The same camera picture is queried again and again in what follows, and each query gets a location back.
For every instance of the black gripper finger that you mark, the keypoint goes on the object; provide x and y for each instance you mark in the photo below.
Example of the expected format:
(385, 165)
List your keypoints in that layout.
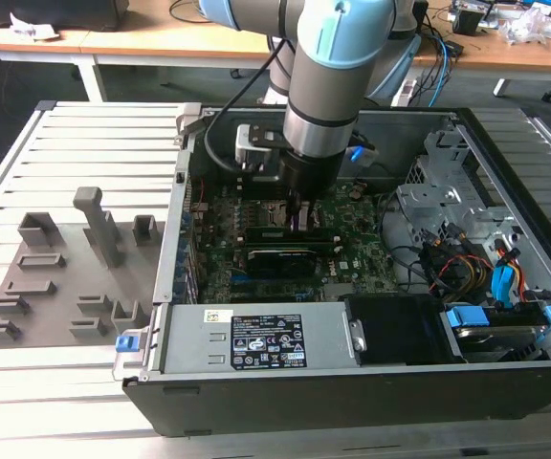
(314, 208)
(295, 210)

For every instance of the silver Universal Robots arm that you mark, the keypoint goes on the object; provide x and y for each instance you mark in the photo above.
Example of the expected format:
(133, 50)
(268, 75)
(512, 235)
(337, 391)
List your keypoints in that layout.
(323, 72)

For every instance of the round silver coin battery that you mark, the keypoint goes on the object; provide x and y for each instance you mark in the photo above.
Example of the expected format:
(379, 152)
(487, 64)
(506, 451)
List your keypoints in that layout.
(357, 193)

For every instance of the black graphics card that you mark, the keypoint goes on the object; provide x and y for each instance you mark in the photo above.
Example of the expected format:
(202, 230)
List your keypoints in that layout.
(280, 263)

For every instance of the green motherboard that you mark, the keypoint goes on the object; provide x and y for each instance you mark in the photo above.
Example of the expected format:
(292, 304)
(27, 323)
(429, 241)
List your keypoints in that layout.
(366, 248)

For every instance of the silver metal drive cage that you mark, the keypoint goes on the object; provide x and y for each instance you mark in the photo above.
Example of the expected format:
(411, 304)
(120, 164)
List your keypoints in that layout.
(428, 196)

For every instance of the white power strip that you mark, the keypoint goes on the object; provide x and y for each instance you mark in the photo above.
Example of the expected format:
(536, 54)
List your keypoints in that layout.
(403, 92)

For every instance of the black fan shroud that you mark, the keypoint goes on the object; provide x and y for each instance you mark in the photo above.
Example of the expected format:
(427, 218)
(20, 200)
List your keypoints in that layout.
(400, 330)

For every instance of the grey power supply with label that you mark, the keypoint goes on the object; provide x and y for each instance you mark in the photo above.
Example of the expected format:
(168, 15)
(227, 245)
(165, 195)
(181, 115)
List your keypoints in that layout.
(199, 344)

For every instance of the tall black box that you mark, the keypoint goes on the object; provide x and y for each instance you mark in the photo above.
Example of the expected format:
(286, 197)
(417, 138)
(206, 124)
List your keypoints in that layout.
(420, 14)

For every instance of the open black PC case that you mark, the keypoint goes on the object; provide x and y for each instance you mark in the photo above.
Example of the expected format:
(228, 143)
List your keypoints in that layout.
(304, 411)

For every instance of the blue case latch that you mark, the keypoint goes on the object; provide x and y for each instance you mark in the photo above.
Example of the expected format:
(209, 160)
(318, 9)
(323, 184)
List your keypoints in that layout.
(126, 345)

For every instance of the hard disk in blue carrier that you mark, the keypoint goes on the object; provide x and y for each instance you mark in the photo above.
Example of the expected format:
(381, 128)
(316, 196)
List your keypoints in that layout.
(491, 337)

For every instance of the long wooden desk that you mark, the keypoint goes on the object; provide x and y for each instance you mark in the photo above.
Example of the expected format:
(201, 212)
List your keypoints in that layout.
(137, 38)

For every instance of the small black device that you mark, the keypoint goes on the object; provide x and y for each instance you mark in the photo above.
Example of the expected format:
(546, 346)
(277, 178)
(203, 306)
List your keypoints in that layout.
(467, 21)

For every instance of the grey parts rack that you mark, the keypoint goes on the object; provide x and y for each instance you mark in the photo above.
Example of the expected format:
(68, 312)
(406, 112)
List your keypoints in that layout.
(79, 268)

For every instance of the clear plastic bags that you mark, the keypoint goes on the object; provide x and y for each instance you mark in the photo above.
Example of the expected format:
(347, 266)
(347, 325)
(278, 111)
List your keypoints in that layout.
(529, 24)

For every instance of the large black box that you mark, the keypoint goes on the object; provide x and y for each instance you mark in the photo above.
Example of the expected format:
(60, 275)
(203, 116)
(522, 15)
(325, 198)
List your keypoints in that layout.
(65, 14)

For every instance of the wooden desk white legs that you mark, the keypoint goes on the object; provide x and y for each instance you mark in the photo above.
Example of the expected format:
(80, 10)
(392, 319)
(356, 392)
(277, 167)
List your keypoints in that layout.
(27, 43)

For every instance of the crumpled white paper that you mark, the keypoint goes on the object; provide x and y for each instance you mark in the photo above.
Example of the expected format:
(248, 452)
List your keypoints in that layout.
(29, 28)

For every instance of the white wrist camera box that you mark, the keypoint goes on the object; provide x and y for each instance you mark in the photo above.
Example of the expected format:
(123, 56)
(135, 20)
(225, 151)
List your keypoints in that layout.
(247, 143)

